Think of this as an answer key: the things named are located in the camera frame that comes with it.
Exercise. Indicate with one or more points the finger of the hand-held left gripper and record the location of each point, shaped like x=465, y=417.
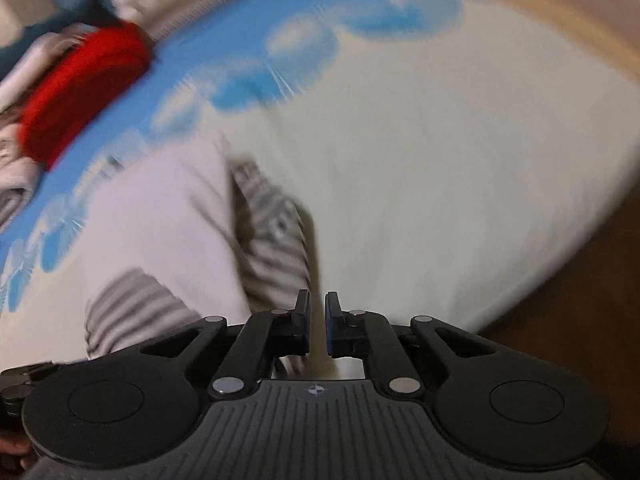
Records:
x=15, y=372

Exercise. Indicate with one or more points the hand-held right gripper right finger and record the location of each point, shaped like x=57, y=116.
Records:
x=330, y=325

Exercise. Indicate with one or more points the wooden bed frame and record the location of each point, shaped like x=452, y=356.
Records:
x=575, y=15

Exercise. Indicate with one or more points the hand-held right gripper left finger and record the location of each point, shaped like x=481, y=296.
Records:
x=303, y=322

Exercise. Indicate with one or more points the teal cloth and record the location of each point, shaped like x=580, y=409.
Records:
x=35, y=32

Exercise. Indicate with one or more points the beige folded cloth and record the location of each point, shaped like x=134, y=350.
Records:
x=30, y=67

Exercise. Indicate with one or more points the red folded cloth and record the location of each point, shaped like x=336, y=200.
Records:
x=85, y=90

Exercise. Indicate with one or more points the blue white printed blanket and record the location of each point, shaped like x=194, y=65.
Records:
x=450, y=160

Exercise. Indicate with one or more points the white black striped small hoodie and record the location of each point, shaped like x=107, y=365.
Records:
x=165, y=220

